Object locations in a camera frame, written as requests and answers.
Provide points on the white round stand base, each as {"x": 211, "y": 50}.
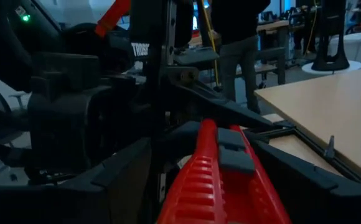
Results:
{"x": 333, "y": 70}

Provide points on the black tower stand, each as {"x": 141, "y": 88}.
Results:
{"x": 331, "y": 37}

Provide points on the dark background desk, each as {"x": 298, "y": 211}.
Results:
{"x": 274, "y": 28}

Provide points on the person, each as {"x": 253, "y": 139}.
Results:
{"x": 239, "y": 46}

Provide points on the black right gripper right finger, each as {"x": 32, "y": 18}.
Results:
{"x": 323, "y": 205}

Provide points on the light wooden desk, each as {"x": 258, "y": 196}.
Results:
{"x": 323, "y": 109}

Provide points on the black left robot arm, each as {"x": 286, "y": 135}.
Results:
{"x": 0, "y": 37}

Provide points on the red utility knife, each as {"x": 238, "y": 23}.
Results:
{"x": 199, "y": 193}

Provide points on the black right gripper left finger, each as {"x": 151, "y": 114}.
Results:
{"x": 74, "y": 205}

